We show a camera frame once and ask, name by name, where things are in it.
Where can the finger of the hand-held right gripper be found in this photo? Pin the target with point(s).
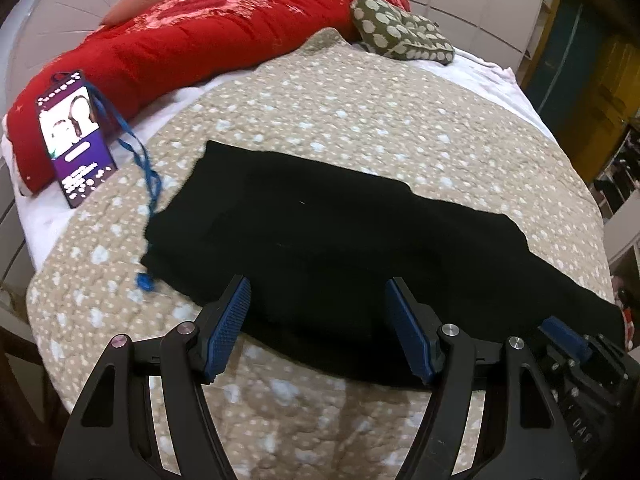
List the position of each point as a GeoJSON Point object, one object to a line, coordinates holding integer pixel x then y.
{"type": "Point", "coordinates": [566, 334]}

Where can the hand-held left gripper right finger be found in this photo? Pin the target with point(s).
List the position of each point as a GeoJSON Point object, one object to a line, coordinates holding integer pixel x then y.
{"type": "Point", "coordinates": [411, 330]}

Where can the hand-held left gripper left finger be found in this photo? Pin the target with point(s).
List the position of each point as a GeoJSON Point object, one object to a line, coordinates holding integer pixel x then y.
{"type": "Point", "coordinates": [229, 329]}

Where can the black pants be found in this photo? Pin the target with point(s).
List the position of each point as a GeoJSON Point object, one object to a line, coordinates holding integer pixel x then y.
{"type": "Point", "coordinates": [350, 255]}

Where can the beige spotted quilt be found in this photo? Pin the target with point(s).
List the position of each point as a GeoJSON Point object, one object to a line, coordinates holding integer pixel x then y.
{"type": "Point", "coordinates": [320, 200]}

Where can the cluttered shelf unit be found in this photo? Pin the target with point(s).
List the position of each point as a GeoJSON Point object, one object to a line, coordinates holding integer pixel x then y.
{"type": "Point", "coordinates": [617, 150]}

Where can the purple card with photo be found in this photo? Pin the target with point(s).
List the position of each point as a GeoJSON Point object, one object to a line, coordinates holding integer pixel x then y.
{"type": "Point", "coordinates": [75, 137]}

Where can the red floral blanket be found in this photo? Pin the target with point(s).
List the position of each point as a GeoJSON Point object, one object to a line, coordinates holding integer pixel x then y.
{"type": "Point", "coordinates": [200, 45]}

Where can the green dotted cushion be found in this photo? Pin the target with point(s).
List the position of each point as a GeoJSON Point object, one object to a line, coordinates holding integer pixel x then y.
{"type": "Point", "coordinates": [400, 27]}

